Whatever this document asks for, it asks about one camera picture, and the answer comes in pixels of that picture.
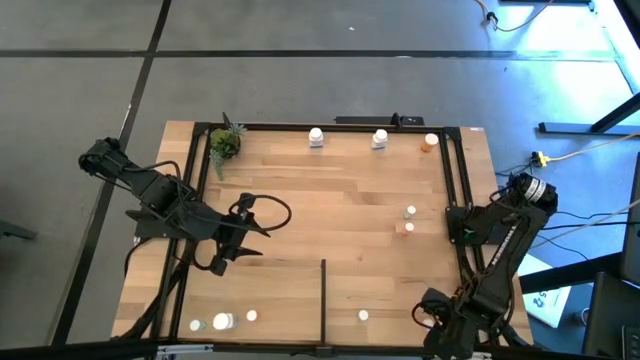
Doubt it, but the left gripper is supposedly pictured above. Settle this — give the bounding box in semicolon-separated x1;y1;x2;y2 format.
209;193;273;277

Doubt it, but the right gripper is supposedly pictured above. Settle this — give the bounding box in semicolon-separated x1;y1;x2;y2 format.
412;287;479;360

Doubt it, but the white printed paper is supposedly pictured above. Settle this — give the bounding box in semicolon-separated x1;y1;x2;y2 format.
517;252;572;330

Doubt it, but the green succulent plant in pot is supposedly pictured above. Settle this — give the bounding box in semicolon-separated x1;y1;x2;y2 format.
208;112;248;181

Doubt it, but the black desk leg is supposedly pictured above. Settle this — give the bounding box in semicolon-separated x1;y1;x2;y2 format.
537;92;640;137
518;251;624;296

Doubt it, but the black computer case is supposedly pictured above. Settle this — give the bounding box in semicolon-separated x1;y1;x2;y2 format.
582;272;640;359

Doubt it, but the black rectangular bar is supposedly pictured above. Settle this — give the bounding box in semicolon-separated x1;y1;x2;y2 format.
333;112;426;127

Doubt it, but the grey chair base leg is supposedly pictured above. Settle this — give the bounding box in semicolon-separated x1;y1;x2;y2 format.
0;219;39;242

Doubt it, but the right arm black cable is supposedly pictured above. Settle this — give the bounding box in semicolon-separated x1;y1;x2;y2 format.
410;299;436;331

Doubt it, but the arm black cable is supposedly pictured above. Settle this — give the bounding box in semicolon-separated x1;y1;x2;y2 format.
410;299;436;331
228;193;293;234

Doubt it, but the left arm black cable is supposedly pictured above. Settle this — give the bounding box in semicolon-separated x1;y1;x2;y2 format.
228;193;293;234

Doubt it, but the silver aluminium bracket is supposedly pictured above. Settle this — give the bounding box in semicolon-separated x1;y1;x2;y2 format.
156;343;215;355

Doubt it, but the black aluminium table frame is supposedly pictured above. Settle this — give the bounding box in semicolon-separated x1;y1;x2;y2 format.
112;121;534;360

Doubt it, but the yellow extension cord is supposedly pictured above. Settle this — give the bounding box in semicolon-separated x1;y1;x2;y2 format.
530;133;640;169

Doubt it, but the beige floor cable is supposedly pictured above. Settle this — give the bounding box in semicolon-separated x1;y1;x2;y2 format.
474;0;556;34

